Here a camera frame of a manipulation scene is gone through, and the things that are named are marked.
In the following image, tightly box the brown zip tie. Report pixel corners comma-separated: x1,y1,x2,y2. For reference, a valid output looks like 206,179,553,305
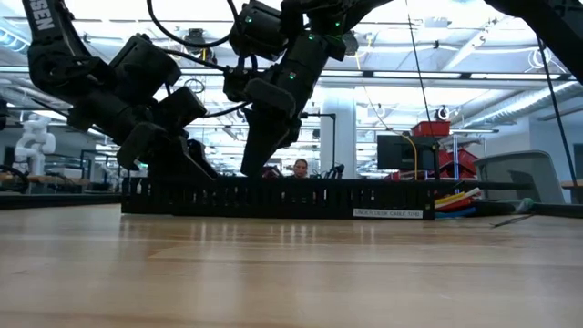
490,213,535,229

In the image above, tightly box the person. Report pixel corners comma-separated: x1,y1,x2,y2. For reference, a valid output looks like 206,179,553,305
291,158,312,179

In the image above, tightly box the bundle of coloured cables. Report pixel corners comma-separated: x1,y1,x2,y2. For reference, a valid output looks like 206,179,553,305
435,196,475,212

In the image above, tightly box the red plastic bin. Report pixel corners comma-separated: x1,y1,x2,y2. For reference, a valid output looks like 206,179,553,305
411,120,452,138

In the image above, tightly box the black duct cover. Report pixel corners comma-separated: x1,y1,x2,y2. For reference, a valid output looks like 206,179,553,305
218,176,534,191

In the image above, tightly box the overhead light bar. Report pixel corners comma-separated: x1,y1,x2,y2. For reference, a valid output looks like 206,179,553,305
0,66,576,79

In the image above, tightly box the yellow hanging cable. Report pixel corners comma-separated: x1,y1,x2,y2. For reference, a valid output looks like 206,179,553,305
400,134,420,181

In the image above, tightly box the black hanging wire loop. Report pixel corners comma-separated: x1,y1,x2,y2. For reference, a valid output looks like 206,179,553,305
183,77,206,96

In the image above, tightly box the black hanging cable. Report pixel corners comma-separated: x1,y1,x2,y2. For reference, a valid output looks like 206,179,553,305
537,38,579,188
406,13,434,137

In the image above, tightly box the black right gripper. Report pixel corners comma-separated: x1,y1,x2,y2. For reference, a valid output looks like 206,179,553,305
221,30,348,179

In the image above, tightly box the white cable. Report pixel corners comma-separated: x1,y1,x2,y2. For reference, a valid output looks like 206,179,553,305
435,186,483,205

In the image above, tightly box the red bin rack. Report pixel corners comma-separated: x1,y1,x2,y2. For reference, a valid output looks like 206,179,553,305
436,148,480,181

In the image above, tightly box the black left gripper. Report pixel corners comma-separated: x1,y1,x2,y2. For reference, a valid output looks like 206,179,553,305
66,85,220,180

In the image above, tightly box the black slotted cable duct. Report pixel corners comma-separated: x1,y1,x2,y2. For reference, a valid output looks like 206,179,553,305
120,175,437,221

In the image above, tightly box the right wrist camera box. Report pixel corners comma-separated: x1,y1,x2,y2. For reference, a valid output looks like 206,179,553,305
244,77,298,119

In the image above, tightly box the black station frame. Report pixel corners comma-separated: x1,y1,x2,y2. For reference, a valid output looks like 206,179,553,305
301,111,337,179

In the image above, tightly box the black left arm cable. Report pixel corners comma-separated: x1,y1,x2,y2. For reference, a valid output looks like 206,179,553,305
146,0,252,119

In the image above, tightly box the black monitor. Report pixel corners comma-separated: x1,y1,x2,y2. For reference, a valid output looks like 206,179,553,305
376,135,436,172

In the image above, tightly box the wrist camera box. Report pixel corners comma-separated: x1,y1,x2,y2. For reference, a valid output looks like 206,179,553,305
244,77,298,119
115,121,169,173

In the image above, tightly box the white building column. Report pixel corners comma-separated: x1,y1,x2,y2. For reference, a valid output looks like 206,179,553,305
320,97,358,180

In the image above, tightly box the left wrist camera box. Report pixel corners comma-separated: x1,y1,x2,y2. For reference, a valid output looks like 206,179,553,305
115,121,169,173

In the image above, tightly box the silver spiral ceiling duct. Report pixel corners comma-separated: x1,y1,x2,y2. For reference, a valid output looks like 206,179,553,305
464,81,583,131

